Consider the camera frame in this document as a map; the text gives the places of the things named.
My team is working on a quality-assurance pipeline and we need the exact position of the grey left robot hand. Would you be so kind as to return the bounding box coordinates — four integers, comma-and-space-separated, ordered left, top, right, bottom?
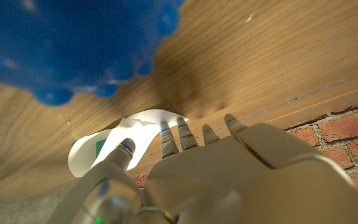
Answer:
47, 113, 358, 224

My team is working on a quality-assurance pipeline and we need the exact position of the white cloth strip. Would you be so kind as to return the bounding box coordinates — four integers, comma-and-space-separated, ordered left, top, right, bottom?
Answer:
67, 108, 189, 178

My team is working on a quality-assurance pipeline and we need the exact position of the small green sticker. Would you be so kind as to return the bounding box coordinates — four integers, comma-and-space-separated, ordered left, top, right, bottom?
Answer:
95, 139, 108, 158

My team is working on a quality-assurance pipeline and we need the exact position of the blue spiky stress ball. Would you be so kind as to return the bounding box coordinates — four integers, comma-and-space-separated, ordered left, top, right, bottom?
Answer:
0, 0, 185, 106

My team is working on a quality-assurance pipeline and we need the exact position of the printed brick wall backdrop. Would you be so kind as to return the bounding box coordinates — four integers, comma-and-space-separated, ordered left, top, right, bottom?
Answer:
132, 98, 358, 215

